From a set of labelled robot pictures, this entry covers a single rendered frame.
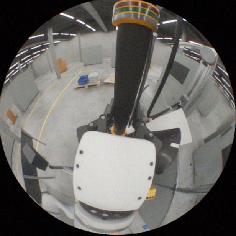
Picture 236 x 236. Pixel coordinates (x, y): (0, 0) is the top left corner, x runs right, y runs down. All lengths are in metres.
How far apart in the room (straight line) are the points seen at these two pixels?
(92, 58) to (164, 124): 7.36
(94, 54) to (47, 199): 7.63
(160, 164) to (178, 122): 0.37
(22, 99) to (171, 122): 6.46
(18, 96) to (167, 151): 6.24
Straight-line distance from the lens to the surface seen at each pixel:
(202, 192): 0.84
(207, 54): 0.78
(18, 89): 6.14
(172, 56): 0.15
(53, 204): 0.62
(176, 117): 0.57
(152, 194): 0.70
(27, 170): 1.84
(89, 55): 7.54
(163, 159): 0.25
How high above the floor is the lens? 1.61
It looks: 54 degrees down
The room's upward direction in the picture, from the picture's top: 6 degrees clockwise
